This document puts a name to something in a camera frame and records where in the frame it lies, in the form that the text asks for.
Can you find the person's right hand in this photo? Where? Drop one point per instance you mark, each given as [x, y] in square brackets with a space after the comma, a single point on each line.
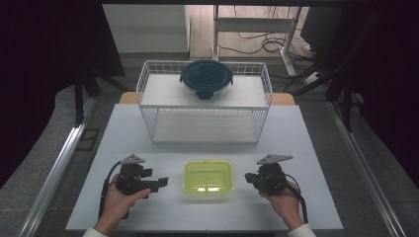
[285, 205]

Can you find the wooden table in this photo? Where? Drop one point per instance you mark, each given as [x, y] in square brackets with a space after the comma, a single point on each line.
[283, 98]

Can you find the white desk frame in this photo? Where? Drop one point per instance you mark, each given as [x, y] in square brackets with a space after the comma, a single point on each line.
[253, 24]

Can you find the aluminium rail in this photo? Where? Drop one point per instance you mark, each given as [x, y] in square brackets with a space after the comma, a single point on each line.
[56, 168]
[362, 164]

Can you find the black floor bracket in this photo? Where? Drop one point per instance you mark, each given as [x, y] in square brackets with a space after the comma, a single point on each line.
[88, 140]

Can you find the yellow-green rectangular container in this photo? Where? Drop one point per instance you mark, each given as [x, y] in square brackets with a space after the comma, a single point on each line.
[208, 176]

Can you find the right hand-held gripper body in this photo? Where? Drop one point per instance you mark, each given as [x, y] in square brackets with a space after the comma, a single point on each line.
[271, 179]

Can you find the white cabinet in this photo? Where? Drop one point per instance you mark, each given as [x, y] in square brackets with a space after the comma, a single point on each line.
[148, 28]

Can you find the black metal stand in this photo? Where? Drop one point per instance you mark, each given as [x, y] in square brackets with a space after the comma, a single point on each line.
[79, 95]
[347, 98]

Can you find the round dark blue lidded container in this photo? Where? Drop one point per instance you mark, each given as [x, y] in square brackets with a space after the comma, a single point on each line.
[206, 77]

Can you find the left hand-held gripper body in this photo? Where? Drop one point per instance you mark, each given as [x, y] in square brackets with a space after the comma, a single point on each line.
[130, 179]

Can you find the dark monitor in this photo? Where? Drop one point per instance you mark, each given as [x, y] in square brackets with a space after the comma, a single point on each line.
[321, 28]

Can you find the person's left hand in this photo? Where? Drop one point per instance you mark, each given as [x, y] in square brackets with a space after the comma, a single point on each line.
[117, 207]

